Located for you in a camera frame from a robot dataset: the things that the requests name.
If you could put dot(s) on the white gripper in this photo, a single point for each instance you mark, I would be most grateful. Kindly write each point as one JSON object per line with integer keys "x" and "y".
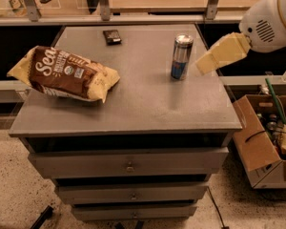
{"x": 263, "y": 28}

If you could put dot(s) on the red bull can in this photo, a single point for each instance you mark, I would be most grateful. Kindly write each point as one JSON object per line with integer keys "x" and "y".
{"x": 183, "y": 44}

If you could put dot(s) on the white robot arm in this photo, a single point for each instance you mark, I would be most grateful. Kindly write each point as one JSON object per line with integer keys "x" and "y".
{"x": 261, "y": 29}

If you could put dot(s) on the brown chip bag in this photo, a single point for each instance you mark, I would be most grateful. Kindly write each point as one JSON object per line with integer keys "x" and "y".
{"x": 58, "y": 73}

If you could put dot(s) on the green stick in box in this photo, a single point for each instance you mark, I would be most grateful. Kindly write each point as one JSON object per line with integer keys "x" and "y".
{"x": 276, "y": 100}

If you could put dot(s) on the cardboard box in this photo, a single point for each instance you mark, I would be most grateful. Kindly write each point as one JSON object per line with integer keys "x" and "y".
{"x": 264, "y": 167}

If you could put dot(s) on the small black packet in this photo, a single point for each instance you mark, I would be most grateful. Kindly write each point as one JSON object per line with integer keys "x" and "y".
{"x": 112, "y": 37}

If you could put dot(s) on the top grey drawer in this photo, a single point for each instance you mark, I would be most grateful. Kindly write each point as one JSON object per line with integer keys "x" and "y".
{"x": 129, "y": 163}

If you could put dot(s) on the grey drawer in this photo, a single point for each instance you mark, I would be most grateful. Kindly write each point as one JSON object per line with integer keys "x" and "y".
{"x": 138, "y": 211}
{"x": 120, "y": 193}
{"x": 129, "y": 163}

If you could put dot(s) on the grey drawer cabinet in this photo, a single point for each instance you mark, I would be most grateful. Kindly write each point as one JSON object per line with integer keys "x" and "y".
{"x": 146, "y": 109}

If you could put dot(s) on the middle grey drawer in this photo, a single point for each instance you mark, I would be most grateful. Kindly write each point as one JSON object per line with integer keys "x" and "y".
{"x": 120, "y": 193}

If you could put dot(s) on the bottom grey drawer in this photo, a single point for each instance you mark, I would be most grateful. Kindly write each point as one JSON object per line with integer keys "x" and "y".
{"x": 138, "y": 211}

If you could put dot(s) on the black stand leg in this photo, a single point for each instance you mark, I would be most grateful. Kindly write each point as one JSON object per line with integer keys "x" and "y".
{"x": 46, "y": 214}

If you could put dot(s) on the metal shelf bracket right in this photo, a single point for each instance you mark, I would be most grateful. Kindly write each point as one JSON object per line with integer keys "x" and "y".
{"x": 211, "y": 9}

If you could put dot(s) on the metal shelf bracket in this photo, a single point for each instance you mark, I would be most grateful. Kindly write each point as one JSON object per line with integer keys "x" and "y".
{"x": 211, "y": 9}
{"x": 105, "y": 10}
{"x": 32, "y": 10}

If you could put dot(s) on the metal shelf bracket middle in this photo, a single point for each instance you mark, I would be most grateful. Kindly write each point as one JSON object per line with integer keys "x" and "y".
{"x": 105, "y": 10}

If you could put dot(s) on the metal shelf bracket left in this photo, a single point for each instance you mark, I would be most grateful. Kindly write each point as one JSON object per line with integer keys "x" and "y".
{"x": 32, "y": 10}

